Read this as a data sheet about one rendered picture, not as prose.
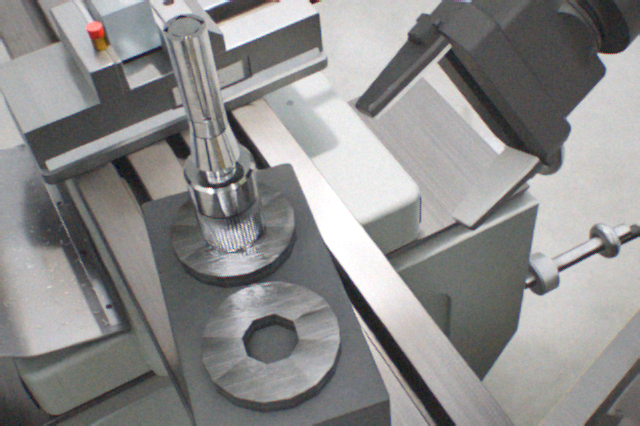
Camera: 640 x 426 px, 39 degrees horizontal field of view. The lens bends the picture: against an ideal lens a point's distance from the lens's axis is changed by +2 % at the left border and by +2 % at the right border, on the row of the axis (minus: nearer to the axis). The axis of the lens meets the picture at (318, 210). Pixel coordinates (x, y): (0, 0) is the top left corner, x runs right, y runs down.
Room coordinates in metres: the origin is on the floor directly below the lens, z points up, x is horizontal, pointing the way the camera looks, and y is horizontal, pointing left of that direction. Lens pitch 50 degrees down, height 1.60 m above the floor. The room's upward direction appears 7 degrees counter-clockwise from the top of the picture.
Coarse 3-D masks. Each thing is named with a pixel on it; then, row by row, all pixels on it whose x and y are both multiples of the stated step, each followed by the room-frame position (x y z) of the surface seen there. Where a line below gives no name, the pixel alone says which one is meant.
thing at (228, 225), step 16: (256, 176) 0.40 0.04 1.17; (256, 192) 0.40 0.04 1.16; (208, 208) 0.38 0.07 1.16; (224, 208) 0.38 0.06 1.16; (240, 208) 0.38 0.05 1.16; (256, 208) 0.39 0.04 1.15; (208, 224) 0.39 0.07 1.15; (224, 224) 0.38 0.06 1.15; (240, 224) 0.38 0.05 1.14; (256, 224) 0.39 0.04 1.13; (208, 240) 0.39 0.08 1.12; (224, 240) 0.38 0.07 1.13; (240, 240) 0.38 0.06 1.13; (256, 240) 0.39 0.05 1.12
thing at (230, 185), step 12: (240, 156) 0.41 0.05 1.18; (252, 156) 0.41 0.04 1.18; (192, 168) 0.40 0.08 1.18; (240, 168) 0.40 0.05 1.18; (252, 168) 0.40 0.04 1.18; (192, 180) 0.39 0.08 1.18; (204, 180) 0.39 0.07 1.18; (216, 180) 0.39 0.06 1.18; (228, 180) 0.39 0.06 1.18; (240, 180) 0.39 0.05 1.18; (252, 180) 0.40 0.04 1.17; (192, 192) 0.39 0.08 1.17; (204, 192) 0.38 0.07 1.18; (216, 192) 0.38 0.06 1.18; (228, 192) 0.38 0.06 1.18; (240, 192) 0.39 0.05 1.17
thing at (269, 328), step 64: (192, 256) 0.38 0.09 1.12; (256, 256) 0.38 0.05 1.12; (320, 256) 0.38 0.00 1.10; (192, 320) 0.34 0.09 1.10; (256, 320) 0.32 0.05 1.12; (320, 320) 0.32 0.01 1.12; (192, 384) 0.29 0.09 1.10; (256, 384) 0.28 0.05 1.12; (320, 384) 0.27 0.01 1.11; (384, 384) 0.27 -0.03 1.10
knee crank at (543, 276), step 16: (624, 224) 0.83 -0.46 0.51; (592, 240) 0.80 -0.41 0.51; (608, 240) 0.79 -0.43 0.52; (624, 240) 0.82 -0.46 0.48; (544, 256) 0.77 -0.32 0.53; (560, 256) 0.78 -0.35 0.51; (576, 256) 0.78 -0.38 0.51; (608, 256) 0.79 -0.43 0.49; (528, 272) 0.76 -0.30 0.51; (544, 272) 0.75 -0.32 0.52; (528, 288) 0.74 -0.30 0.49; (544, 288) 0.73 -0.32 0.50
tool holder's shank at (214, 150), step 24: (168, 24) 0.41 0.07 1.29; (192, 24) 0.41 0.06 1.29; (168, 48) 0.40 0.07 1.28; (192, 48) 0.40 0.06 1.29; (192, 72) 0.40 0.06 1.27; (216, 72) 0.40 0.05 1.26; (192, 96) 0.39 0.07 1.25; (216, 96) 0.40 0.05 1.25; (192, 120) 0.40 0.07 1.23; (216, 120) 0.40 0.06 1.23; (192, 144) 0.40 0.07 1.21; (216, 144) 0.39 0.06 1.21; (216, 168) 0.39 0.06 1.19
